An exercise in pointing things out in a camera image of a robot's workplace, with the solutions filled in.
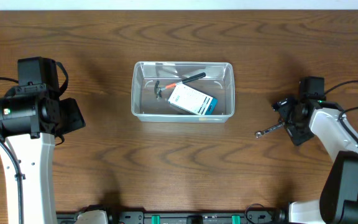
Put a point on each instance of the silver combination wrench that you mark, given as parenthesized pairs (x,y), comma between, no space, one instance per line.
(259,134)

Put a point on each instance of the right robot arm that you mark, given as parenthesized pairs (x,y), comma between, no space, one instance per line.
(312,115)

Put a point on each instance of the clear plastic container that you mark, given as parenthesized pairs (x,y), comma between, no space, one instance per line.
(218,83)

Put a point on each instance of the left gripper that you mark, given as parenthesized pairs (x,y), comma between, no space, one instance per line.
(73,114)

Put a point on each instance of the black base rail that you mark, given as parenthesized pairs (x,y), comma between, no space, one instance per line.
(252,216)

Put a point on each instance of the small hammer black handle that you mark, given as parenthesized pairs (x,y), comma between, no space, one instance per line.
(158,90)

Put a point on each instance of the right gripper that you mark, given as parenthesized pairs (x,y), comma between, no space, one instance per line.
(284,106)

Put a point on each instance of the white blue card package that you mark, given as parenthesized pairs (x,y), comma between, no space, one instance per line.
(192,100)

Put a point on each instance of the screwdriver black yellow handle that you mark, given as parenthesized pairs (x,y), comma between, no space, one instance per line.
(205,119)

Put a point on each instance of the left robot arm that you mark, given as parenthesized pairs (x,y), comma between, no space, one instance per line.
(32,117)

